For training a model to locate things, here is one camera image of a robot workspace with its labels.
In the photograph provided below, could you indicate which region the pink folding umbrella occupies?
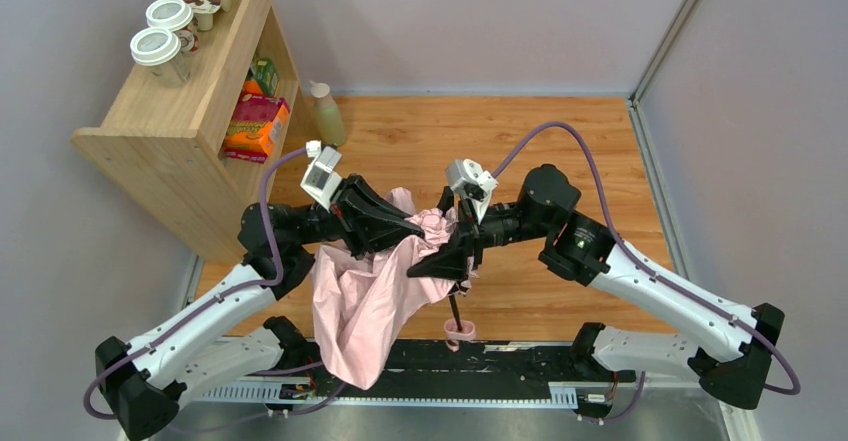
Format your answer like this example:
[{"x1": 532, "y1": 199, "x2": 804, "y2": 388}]
[{"x1": 311, "y1": 187, "x2": 458, "y2": 390}]

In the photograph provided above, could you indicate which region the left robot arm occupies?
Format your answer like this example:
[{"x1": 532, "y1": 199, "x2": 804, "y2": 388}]
[{"x1": 84, "y1": 175, "x2": 425, "y2": 440}]

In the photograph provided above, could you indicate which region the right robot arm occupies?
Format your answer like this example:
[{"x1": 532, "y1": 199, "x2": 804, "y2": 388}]
[{"x1": 407, "y1": 164, "x2": 785, "y2": 410}]

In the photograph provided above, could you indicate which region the green squeeze bottle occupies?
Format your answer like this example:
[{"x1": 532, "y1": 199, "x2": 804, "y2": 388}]
[{"x1": 310, "y1": 81, "x2": 347, "y2": 146}]

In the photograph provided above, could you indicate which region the orange pink snack box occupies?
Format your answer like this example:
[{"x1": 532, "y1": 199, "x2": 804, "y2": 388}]
[{"x1": 221, "y1": 91, "x2": 290, "y2": 164}]

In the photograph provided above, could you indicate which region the green carton on shelf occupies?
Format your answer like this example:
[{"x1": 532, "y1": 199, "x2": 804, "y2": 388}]
[{"x1": 245, "y1": 57, "x2": 279, "y2": 96}]

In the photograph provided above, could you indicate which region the wooden shelf unit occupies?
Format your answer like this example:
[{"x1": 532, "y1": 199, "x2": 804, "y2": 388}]
[{"x1": 71, "y1": 0, "x2": 316, "y2": 262}]

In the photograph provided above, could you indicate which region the white lidded jar front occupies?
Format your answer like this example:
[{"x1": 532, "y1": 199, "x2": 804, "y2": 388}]
[{"x1": 130, "y1": 27, "x2": 191, "y2": 87}]

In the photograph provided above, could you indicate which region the white lidded jar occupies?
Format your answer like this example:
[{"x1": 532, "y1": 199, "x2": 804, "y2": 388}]
[
  {"x1": 145, "y1": 0, "x2": 199, "y2": 53},
  {"x1": 130, "y1": 27, "x2": 191, "y2": 87}
]

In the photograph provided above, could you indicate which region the white lidded jar rear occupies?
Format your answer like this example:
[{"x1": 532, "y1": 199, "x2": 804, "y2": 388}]
[{"x1": 145, "y1": 0, "x2": 199, "y2": 53}]

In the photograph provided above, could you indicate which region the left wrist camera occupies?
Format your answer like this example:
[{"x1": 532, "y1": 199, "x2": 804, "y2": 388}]
[{"x1": 300, "y1": 140, "x2": 342, "y2": 211}]

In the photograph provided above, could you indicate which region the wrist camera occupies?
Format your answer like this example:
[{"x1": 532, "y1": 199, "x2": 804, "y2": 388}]
[
  {"x1": 446, "y1": 158, "x2": 499, "y2": 223},
  {"x1": 300, "y1": 140, "x2": 342, "y2": 211}
]

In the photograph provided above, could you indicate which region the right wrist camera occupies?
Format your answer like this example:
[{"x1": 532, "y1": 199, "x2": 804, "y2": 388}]
[{"x1": 446, "y1": 158, "x2": 499, "y2": 223}]

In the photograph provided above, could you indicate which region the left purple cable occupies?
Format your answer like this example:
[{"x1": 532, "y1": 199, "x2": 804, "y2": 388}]
[{"x1": 82, "y1": 147, "x2": 351, "y2": 421}]

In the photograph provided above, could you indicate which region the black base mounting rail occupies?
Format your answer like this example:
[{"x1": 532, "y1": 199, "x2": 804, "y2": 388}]
[{"x1": 264, "y1": 339, "x2": 636, "y2": 417}]

